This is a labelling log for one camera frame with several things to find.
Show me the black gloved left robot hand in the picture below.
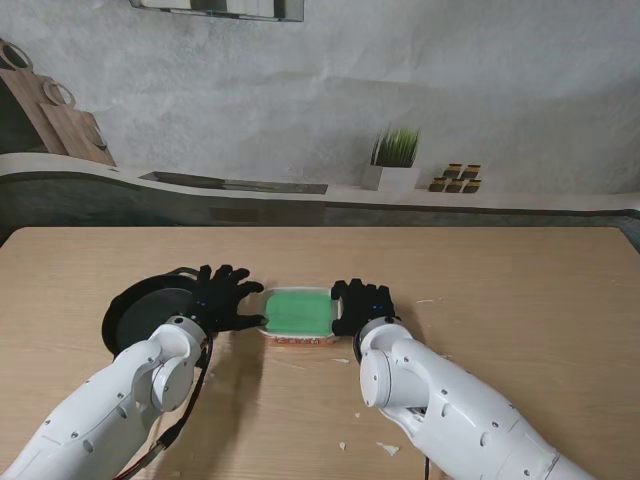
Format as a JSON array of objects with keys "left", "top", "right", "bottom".
[{"left": 188, "top": 264, "right": 269, "bottom": 333}]

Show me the small wooden cutting board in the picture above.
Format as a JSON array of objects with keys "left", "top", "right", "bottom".
[{"left": 38, "top": 79, "right": 119, "bottom": 167}]

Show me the white paper food container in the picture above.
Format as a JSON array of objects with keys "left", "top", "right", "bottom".
[{"left": 259, "top": 286, "right": 346, "bottom": 347}]

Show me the black cast iron skillet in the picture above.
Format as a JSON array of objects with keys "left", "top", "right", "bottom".
[{"left": 101, "top": 267, "right": 201, "bottom": 359}]

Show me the dark framed wall shelf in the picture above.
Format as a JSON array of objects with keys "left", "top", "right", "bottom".
[{"left": 128, "top": 0, "right": 305, "bottom": 24}]

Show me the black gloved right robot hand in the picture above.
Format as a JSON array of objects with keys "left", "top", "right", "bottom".
[{"left": 329, "top": 278, "right": 396, "bottom": 337}]

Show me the black red left arm cable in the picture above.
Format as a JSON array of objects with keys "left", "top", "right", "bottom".
[{"left": 114, "top": 339, "right": 214, "bottom": 476}]

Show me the potted grass plant white pot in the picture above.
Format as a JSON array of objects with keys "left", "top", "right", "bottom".
[{"left": 368, "top": 127, "right": 422, "bottom": 194}]

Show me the large wooden cutting board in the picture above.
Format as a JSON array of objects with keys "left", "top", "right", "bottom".
[{"left": 0, "top": 38, "right": 69, "bottom": 154}]

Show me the dark flat cooktop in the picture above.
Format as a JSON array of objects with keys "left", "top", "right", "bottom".
[{"left": 139, "top": 170, "right": 329, "bottom": 195}]

